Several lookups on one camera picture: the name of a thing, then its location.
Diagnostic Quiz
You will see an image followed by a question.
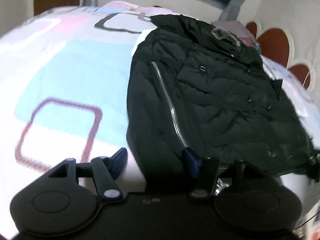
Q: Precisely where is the pink folded cloth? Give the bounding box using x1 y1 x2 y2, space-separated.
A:
239 37 260 51

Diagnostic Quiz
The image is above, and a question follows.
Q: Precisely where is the black padded winter jacket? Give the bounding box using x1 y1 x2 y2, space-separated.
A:
127 15 319 181

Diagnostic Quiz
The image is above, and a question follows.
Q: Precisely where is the grey folded cloth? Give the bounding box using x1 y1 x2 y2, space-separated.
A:
211 21 254 38

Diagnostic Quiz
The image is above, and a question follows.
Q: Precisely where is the light pink blanket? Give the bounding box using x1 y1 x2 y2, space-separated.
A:
102 1 181 16

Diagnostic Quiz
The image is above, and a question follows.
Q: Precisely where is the red white scalloped headboard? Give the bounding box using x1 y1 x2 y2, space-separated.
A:
246 21 316 93

